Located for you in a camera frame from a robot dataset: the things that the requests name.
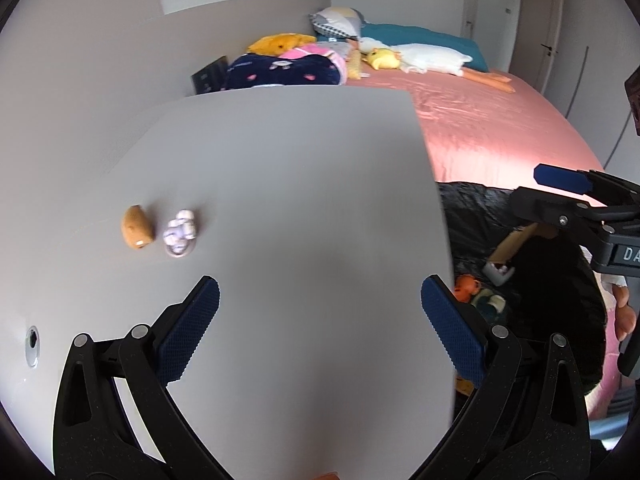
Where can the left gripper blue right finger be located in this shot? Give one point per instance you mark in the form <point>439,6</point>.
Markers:
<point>456,328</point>

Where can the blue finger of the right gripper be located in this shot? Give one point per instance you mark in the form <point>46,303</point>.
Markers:
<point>564,179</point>

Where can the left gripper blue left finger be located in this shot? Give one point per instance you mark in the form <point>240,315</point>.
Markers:
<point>182,326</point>

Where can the green orange seahorse toy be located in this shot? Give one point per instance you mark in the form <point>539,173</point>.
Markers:
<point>467,288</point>

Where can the grey plastic pipe piece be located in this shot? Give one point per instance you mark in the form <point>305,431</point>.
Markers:
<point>498,273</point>

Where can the pale purple knotted toy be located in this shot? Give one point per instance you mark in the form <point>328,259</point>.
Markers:
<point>180,235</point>

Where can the brown plush bear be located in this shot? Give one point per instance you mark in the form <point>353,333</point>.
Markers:
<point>137,229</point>

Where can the person's right hand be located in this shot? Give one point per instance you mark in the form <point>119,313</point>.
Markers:
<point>625,317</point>

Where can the pink bed sheet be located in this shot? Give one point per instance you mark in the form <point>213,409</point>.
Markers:
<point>476,133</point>

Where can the cardboard bin box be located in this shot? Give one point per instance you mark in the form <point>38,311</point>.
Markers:
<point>516,239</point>

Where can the black bin bag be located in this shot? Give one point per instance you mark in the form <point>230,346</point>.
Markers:
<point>552,290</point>

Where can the white door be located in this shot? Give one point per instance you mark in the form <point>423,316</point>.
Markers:
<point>536,41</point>

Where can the white goose plush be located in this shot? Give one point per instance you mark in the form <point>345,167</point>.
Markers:
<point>424,58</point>

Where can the yellow duck plush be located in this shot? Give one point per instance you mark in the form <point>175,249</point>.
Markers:
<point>383,59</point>

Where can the grey checked pillow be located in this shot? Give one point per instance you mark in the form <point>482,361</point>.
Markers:
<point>337,22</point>

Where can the pink folded blanket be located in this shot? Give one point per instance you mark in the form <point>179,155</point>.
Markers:
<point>312,64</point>

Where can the navy patterned blanket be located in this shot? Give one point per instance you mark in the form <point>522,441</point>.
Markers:
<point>252,70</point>

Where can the yellow orange plush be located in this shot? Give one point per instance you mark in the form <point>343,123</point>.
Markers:
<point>275,45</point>

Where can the silver desk cable grommet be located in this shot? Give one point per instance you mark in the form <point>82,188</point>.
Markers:
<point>32,347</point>

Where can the black wall socket panel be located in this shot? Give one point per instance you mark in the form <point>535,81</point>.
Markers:
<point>211,77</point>

